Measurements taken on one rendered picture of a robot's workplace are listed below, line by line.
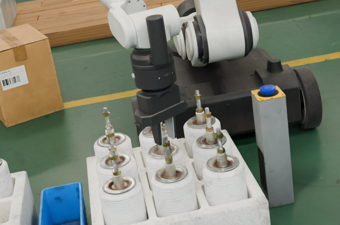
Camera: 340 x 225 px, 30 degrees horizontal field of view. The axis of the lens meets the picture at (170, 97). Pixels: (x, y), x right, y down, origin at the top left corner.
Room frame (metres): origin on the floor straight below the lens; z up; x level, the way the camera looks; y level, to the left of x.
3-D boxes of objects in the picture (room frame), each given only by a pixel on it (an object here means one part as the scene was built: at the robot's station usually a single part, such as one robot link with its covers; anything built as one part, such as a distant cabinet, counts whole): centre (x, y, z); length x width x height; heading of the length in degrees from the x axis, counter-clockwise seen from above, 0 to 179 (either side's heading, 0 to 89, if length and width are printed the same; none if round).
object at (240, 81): (2.10, -0.15, 0.19); 0.64 x 0.52 x 0.33; 4
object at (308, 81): (1.87, -0.43, 0.10); 0.20 x 0.05 x 0.20; 4
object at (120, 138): (1.47, 0.16, 0.25); 0.08 x 0.08 x 0.01
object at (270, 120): (1.46, -0.25, 0.16); 0.07 x 0.07 x 0.31; 6
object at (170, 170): (1.24, 0.02, 0.26); 0.02 x 0.02 x 0.03
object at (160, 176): (1.24, 0.02, 0.25); 0.08 x 0.08 x 0.01
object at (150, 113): (1.24, 0.03, 0.46); 0.13 x 0.10 x 0.12; 126
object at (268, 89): (1.46, -0.25, 0.32); 0.04 x 0.04 x 0.02
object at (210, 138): (1.37, -0.08, 0.26); 0.02 x 0.02 x 0.03
